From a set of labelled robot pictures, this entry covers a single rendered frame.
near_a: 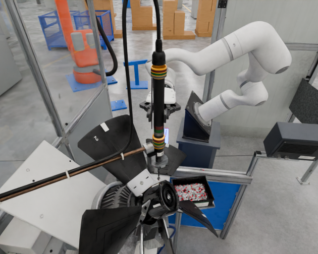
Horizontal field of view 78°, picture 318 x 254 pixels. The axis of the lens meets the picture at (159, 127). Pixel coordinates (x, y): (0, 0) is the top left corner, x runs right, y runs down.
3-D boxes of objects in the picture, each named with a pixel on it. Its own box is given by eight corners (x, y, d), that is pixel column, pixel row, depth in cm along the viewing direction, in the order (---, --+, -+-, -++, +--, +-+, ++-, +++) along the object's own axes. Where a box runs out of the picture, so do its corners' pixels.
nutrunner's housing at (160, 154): (156, 171, 74) (155, 42, 46) (152, 164, 76) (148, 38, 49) (165, 167, 75) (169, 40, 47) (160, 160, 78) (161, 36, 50)
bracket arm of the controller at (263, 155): (254, 157, 113) (256, 153, 111) (253, 154, 115) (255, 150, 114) (298, 161, 111) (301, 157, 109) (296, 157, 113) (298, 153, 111)
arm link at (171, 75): (166, 73, 73) (178, 93, 77) (169, 61, 83) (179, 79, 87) (148, 83, 76) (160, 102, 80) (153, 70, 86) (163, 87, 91)
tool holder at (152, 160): (149, 173, 70) (149, 153, 64) (141, 160, 75) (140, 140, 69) (171, 164, 73) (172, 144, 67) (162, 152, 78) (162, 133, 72)
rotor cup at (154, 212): (153, 233, 74) (181, 225, 68) (126, 214, 68) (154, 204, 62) (158, 198, 85) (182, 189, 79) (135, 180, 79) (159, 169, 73)
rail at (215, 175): (114, 172, 136) (112, 164, 131) (116, 167, 139) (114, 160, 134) (249, 185, 127) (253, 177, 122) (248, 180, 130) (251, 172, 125)
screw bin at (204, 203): (175, 210, 110) (175, 203, 106) (170, 185, 123) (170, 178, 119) (212, 206, 112) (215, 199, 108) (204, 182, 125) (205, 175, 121)
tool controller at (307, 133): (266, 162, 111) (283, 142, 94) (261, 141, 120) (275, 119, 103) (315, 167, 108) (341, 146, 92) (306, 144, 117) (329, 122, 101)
